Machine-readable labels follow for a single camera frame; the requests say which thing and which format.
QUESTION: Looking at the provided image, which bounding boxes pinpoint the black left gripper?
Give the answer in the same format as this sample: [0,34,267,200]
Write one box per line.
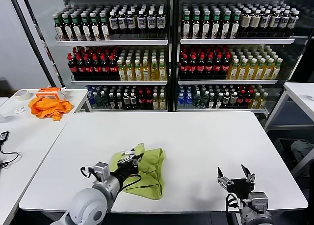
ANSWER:
[114,148,145,182]

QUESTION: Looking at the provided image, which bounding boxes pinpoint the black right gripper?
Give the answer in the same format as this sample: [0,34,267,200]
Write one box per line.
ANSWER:
[216,164,256,200]

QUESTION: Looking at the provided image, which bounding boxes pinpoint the light green t-shirt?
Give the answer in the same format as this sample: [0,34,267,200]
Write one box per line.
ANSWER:
[109,143,166,200]

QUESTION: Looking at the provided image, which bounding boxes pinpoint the white shelf board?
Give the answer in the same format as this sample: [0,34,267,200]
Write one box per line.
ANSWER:
[55,39,169,47]
[178,79,279,85]
[70,80,169,86]
[92,109,169,113]
[180,38,296,45]
[176,109,267,114]

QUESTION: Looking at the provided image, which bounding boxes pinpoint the large white work table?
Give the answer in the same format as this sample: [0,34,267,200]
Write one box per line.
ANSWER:
[19,111,309,214]

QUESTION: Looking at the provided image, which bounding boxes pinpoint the black floor crate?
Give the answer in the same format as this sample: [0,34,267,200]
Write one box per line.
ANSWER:
[273,137,295,168]

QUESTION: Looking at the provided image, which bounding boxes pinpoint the red cap cola bottle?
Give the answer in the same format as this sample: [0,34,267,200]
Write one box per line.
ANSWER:
[222,54,232,76]
[68,53,78,75]
[138,90,146,110]
[76,53,86,75]
[180,54,189,76]
[197,54,206,76]
[205,54,214,76]
[245,89,254,107]
[146,90,154,110]
[188,54,198,76]
[237,89,246,107]
[109,55,119,75]
[101,54,110,75]
[84,55,94,75]
[93,54,103,75]
[213,54,223,76]

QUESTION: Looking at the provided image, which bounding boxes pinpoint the grey green fabric bundle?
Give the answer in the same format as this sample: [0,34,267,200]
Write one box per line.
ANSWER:
[290,140,314,163]

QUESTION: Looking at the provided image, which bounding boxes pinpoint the crumpled orange cloth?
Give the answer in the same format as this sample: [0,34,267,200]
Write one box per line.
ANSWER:
[28,97,73,122]

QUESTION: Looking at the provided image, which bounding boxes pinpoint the white side table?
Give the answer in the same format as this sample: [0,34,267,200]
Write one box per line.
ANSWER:
[264,82,314,179]
[0,88,93,225]

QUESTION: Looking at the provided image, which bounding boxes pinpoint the orange and white box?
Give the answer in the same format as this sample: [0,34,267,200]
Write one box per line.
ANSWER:
[36,87,65,100]

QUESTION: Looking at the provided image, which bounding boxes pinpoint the beige masking tape roll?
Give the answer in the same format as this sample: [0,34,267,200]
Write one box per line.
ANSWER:
[14,89,32,101]

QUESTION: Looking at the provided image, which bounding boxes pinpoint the green cap dark tea bottle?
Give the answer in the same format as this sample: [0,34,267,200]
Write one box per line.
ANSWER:
[202,10,212,39]
[80,12,92,41]
[222,10,233,39]
[53,13,65,41]
[89,12,102,41]
[99,12,111,41]
[192,10,203,39]
[231,10,242,39]
[183,10,192,39]
[61,13,74,41]
[212,10,223,39]
[70,13,83,41]

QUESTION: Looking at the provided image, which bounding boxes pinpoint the blue label dark bottle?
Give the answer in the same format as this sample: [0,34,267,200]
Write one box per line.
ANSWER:
[288,10,301,35]
[156,10,166,36]
[118,11,128,36]
[137,10,147,36]
[279,10,291,35]
[109,11,119,36]
[260,9,272,35]
[269,10,282,35]
[146,10,157,36]
[127,10,137,36]

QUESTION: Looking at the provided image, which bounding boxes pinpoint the beige label dark bottle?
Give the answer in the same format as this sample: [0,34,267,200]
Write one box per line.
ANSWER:
[251,9,262,35]
[241,9,253,35]

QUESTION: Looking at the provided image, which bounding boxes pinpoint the black slanted pole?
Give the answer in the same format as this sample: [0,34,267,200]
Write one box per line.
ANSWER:
[6,0,65,88]

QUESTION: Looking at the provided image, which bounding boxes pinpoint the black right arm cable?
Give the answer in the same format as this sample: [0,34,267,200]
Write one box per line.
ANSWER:
[225,192,243,225]

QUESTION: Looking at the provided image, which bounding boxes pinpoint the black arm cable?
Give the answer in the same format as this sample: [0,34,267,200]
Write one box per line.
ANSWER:
[225,192,243,225]
[80,165,142,191]

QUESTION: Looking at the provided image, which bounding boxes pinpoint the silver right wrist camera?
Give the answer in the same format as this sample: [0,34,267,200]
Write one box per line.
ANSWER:
[248,191,270,207]

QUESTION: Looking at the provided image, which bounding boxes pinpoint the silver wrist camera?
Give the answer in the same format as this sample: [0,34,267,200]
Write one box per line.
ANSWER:
[92,162,110,181]
[248,191,270,207]

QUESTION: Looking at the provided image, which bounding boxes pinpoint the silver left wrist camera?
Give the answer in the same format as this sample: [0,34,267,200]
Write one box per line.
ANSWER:
[92,162,110,181]

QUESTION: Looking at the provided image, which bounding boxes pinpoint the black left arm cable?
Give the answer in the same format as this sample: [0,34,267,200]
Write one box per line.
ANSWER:
[80,165,142,191]

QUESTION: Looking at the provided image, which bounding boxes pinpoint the black vertical shelf post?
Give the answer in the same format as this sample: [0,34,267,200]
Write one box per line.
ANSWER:
[167,0,182,112]

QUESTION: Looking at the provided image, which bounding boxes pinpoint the thin black cable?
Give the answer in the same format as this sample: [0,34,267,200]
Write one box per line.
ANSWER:
[0,141,20,169]

